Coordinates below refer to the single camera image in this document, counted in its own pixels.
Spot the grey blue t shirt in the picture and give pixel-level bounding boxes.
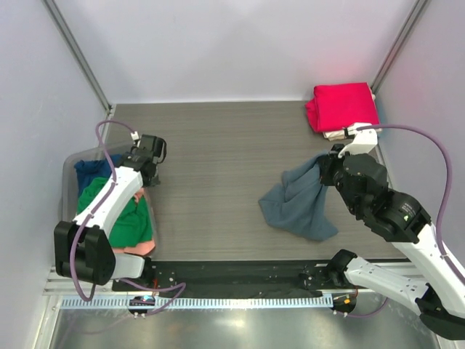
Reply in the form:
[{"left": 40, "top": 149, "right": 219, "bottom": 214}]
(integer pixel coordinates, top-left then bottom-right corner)
[{"left": 258, "top": 153, "right": 339, "bottom": 241}]

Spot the clear plastic storage bin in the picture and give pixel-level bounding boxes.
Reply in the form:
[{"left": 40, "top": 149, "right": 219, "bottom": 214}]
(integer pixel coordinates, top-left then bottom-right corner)
[{"left": 62, "top": 143, "right": 157, "bottom": 256}]

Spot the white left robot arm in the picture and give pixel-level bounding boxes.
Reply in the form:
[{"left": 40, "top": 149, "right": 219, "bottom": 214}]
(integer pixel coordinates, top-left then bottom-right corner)
[{"left": 54, "top": 140, "right": 166, "bottom": 291}]

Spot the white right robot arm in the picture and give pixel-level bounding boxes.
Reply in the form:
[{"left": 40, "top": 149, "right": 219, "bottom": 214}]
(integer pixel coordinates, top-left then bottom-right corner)
[{"left": 317, "top": 144, "right": 464, "bottom": 341}]

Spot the folded cream t shirt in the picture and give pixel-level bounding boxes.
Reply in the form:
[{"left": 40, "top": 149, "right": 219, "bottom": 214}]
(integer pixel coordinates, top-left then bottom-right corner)
[{"left": 322, "top": 92, "right": 379, "bottom": 142}]

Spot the folded red t shirt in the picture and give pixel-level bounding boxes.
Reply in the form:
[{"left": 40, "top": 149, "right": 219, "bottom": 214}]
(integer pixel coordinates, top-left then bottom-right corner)
[{"left": 305, "top": 82, "right": 379, "bottom": 133}]

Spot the navy blue t shirt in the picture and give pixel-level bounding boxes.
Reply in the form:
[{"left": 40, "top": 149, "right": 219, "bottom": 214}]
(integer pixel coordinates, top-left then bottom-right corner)
[{"left": 74, "top": 159, "right": 111, "bottom": 196}]

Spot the green t shirt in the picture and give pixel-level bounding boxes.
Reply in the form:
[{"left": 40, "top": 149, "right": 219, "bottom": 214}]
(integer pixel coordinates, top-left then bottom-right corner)
[{"left": 78, "top": 177, "right": 153, "bottom": 249}]

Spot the pink t shirt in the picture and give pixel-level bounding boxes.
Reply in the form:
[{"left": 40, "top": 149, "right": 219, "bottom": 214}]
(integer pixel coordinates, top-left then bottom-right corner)
[{"left": 110, "top": 189, "right": 156, "bottom": 255}]

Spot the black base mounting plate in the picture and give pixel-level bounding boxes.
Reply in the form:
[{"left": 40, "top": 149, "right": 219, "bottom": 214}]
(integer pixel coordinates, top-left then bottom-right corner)
[{"left": 132, "top": 260, "right": 353, "bottom": 291}]

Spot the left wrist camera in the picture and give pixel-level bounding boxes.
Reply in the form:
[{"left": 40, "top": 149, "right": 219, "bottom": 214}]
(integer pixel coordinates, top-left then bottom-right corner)
[{"left": 139, "top": 135, "right": 167, "bottom": 164}]

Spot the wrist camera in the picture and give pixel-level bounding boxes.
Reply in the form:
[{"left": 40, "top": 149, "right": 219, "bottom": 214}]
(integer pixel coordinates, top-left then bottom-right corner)
[
  {"left": 338, "top": 129, "right": 378, "bottom": 159},
  {"left": 139, "top": 135, "right": 167, "bottom": 164}
]

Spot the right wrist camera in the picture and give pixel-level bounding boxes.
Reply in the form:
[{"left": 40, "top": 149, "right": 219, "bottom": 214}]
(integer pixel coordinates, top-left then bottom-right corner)
[{"left": 338, "top": 129, "right": 378, "bottom": 159}]

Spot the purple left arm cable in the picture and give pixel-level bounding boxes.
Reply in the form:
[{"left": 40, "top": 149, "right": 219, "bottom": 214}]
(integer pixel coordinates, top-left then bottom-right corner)
[{"left": 68, "top": 119, "right": 187, "bottom": 314}]

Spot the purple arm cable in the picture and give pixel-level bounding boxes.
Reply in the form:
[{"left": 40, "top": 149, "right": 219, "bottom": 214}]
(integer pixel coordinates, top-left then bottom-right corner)
[
  {"left": 68, "top": 119, "right": 187, "bottom": 314},
  {"left": 333, "top": 123, "right": 465, "bottom": 321}
]

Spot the right aluminium corner post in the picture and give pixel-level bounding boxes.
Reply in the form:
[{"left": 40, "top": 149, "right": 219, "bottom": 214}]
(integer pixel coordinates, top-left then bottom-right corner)
[{"left": 371, "top": 0, "right": 431, "bottom": 95}]

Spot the aluminium corner post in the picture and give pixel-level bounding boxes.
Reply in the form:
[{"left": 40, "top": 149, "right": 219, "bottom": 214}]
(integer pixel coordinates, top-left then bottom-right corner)
[
  {"left": 371, "top": 0, "right": 431, "bottom": 95},
  {"left": 42, "top": 0, "right": 113, "bottom": 115}
]

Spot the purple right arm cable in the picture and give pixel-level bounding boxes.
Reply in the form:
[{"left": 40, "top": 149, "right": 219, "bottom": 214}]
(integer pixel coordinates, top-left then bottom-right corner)
[{"left": 333, "top": 123, "right": 465, "bottom": 321}]

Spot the left aluminium corner post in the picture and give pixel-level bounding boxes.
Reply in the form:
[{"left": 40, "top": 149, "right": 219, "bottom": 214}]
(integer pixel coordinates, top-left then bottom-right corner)
[{"left": 42, "top": 0, "right": 113, "bottom": 115}]

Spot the white slotted cable duct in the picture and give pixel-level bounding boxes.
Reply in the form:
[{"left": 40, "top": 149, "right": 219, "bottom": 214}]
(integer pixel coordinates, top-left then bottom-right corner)
[{"left": 60, "top": 294, "right": 333, "bottom": 310}]

